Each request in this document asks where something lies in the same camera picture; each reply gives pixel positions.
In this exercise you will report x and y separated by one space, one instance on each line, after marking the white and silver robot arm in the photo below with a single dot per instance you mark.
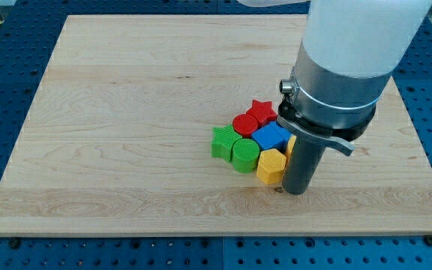
346 57

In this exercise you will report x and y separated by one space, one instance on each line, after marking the blue cube block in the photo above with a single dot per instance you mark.
283 132
268 137

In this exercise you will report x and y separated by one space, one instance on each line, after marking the yellow hexagon block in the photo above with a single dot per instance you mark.
271 166

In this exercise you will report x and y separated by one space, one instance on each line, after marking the green star block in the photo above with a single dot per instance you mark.
223 141

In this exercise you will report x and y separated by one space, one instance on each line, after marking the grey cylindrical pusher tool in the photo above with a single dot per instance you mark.
303 162

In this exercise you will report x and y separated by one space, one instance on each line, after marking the blue cube block behind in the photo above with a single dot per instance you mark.
283 132

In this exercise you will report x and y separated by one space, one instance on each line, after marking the red star block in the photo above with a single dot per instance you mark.
262 111

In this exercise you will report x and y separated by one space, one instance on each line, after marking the wooden board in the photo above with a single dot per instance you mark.
117 140

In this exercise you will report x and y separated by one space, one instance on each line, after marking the yellow heart block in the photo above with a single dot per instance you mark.
289 147

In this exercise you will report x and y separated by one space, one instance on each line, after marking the green cylinder block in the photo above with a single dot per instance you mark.
245 154

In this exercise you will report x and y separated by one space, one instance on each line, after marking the red cylinder block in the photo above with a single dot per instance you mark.
245 125

